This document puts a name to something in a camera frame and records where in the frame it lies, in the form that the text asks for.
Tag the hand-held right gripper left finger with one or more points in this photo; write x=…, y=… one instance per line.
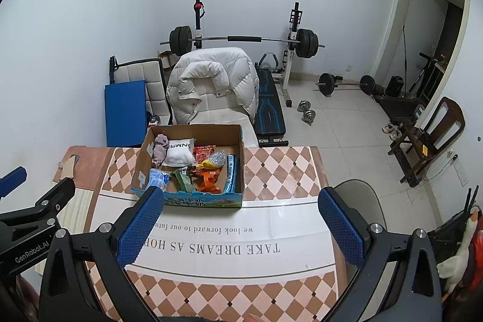
x=139, y=227

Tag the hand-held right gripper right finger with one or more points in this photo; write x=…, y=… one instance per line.
x=341, y=231

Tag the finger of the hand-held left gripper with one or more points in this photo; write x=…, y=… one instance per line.
x=49, y=201
x=13, y=180

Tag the light blue tissue packet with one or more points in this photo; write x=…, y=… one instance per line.
x=158, y=178

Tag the green snack packet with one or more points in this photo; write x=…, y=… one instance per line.
x=184, y=180

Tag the grey sock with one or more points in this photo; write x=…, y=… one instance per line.
x=160, y=150

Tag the orange snack packet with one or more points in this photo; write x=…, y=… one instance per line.
x=208, y=182

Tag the white pillow packet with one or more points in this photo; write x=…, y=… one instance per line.
x=179, y=154

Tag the red snack packet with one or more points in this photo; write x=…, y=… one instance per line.
x=204, y=152

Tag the silver and yellow crinkly packet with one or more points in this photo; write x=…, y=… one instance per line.
x=217, y=158

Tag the long blue strip packet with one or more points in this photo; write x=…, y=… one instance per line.
x=231, y=175

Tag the cardboard box blue print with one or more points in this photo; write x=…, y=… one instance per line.
x=211, y=133

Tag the cream ribbed mat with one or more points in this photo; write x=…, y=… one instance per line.
x=77, y=209

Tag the cardboard scrap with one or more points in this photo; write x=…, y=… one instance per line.
x=70, y=167

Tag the grey plastic chair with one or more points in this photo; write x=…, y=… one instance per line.
x=358, y=193

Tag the pair of white shoes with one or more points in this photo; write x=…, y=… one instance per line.
x=391, y=130

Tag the white goose plush toy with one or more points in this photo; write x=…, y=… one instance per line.
x=452, y=265

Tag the blue folded mat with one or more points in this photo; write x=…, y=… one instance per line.
x=124, y=110

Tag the black router antennas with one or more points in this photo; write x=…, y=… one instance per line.
x=472, y=195

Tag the black and blue weight bench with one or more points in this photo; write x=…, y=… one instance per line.
x=269, y=114

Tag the white office chair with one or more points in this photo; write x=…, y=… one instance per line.
x=226, y=118

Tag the small barbell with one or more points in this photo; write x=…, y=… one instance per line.
x=325, y=82

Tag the dark wooden chair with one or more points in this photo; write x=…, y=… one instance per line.
x=447, y=118

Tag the black bag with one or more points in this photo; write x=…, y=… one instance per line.
x=394, y=85

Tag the white puffer jacket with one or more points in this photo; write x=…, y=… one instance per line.
x=215, y=80

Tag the kick scooter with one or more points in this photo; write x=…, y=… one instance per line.
x=424, y=75

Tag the white squat rack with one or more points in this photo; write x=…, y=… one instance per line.
x=290, y=54

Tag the barbell with black plates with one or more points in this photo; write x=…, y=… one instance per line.
x=245, y=39

